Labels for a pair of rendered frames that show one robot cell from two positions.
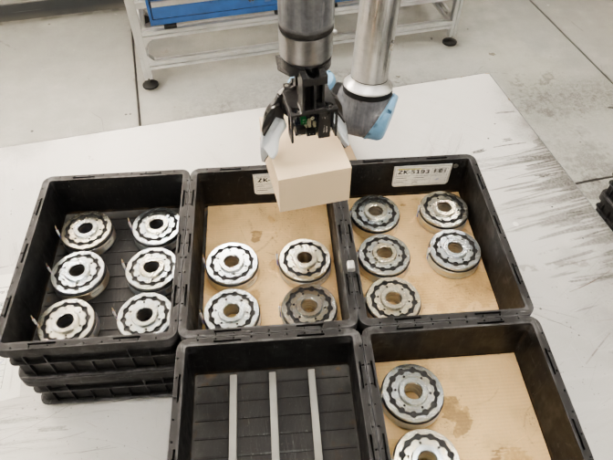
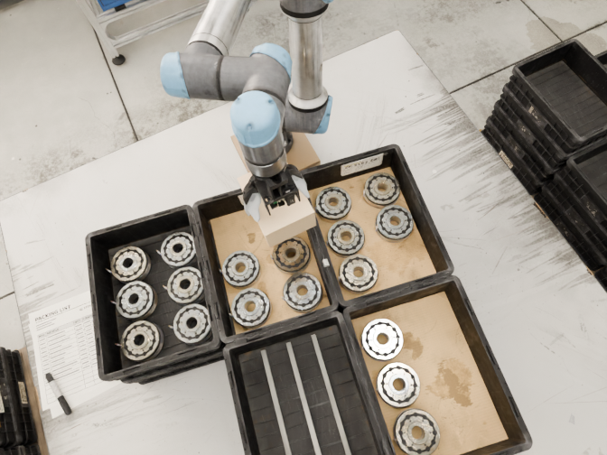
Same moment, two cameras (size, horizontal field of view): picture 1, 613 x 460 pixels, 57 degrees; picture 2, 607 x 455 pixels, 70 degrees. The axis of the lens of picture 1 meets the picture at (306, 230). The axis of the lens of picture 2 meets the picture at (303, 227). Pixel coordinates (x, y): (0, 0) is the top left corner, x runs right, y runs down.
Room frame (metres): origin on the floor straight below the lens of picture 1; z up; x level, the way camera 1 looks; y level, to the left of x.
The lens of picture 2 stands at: (0.26, -0.03, 1.99)
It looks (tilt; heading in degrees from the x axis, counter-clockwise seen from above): 67 degrees down; 358
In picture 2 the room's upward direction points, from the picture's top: 11 degrees counter-clockwise
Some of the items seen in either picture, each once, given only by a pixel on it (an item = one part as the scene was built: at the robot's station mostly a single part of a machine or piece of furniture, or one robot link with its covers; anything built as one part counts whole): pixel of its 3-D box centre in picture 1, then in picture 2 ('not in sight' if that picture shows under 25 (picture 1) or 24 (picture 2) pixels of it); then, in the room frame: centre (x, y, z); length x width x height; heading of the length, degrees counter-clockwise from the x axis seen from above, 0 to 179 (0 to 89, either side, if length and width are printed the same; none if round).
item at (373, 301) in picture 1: (393, 299); (358, 272); (0.57, -0.16, 0.86); 0.10 x 0.10 x 0.01
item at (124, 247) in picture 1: (111, 268); (157, 292); (0.64, 0.38, 0.87); 0.40 x 0.30 x 0.11; 4
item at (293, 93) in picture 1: (307, 93); (273, 180); (0.69, 0.00, 1.24); 0.09 x 0.08 x 0.12; 14
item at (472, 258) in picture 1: (454, 249); (395, 221); (0.69, -0.30, 0.86); 0.10 x 0.10 x 0.01
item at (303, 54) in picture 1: (307, 41); (266, 154); (0.70, 0.00, 1.32); 0.08 x 0.08 x 0.05
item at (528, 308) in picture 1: (422, 233); (370, 220); (0.68, -0.22, 0.92); 0.40 x 0.30 x 0.02; 4
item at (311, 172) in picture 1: (303, 157); (276, 201); (0.72, 0.00, 1.08); 0.16 x 0.12 x 0.07; 14
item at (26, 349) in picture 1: (104, 252); (150, 287); (0.64, 0.38, 0.92); 0.40 x 0.30 x 0.02; 4
